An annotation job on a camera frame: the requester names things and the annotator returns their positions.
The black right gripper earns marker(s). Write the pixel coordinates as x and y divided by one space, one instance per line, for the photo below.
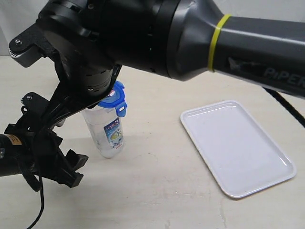
85 79

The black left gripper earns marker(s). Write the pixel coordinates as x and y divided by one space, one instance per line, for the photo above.
31 153

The clear plastic tall container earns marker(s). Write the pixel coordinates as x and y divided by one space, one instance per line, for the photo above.
106 130

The blue snap-lock lid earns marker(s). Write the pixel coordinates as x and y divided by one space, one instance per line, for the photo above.
115 100

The white rectangular tray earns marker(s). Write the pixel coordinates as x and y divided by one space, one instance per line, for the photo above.
240 155

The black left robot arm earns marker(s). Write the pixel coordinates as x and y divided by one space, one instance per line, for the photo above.
32 154

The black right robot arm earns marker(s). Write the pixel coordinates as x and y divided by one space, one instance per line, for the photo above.
178 39

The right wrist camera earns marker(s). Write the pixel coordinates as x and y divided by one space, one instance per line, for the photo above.
31 45

